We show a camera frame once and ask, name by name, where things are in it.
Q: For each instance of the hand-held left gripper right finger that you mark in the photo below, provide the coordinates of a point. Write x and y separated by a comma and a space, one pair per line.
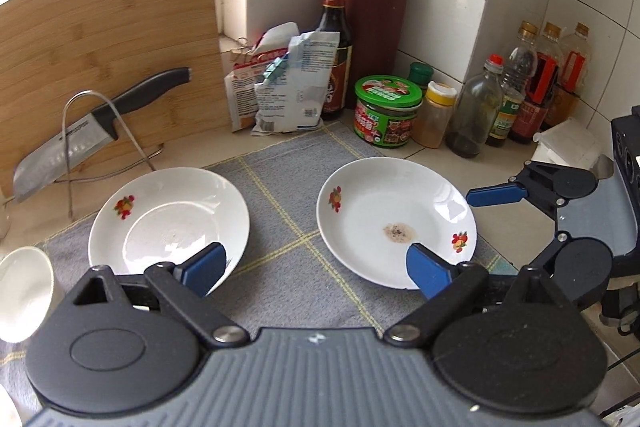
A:
429, 273

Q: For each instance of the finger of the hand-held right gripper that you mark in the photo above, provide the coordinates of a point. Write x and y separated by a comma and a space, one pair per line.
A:
545, 254
495, 195

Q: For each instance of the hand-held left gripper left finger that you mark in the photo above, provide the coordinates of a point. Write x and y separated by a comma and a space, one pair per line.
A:
205, 268

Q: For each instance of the white flower-print plate with stain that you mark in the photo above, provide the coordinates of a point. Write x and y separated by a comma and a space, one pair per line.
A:
380, 202

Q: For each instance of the plain white bowl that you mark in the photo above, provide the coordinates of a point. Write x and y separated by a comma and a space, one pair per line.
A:
20, 292

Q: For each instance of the white plastic box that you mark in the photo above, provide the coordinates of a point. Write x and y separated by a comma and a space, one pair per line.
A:
565, 147

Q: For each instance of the clear glass bottle red cap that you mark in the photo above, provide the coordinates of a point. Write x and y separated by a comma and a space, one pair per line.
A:
472, 112

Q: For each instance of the yellow-lidded spice jar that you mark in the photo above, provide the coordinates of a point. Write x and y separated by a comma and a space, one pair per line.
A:
439, 117

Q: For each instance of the grey checked cloth mat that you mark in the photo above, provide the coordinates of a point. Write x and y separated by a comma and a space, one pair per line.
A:
280, 207

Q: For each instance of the red-labelled dark condiment bottle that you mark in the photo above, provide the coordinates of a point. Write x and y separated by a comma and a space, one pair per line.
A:
537, 107

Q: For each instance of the amber condiment bottle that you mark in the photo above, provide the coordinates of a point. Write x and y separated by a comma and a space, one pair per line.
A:
572, 77

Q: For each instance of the green-lidded sauce jar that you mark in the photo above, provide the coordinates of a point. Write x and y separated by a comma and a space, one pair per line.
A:
387, 117

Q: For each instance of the small green-capped bottle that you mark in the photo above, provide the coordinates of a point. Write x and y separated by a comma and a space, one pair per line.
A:
420, 74

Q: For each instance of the orange and white seasoning packet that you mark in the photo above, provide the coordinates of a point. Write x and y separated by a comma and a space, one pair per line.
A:
242, 97

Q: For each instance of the blue and white seasoning packet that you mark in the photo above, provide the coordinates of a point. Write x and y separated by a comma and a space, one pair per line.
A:
295, 102

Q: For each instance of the dark red knife block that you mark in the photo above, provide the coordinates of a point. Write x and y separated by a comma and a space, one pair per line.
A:
375, 32

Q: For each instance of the teal bag clip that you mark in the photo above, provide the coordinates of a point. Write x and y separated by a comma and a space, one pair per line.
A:
276, 71

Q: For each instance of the dark soy sauce bottle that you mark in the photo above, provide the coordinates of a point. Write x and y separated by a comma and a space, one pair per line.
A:
335, 7

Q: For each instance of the bamboo cutting board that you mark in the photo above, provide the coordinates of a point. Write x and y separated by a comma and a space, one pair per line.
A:
100, 32

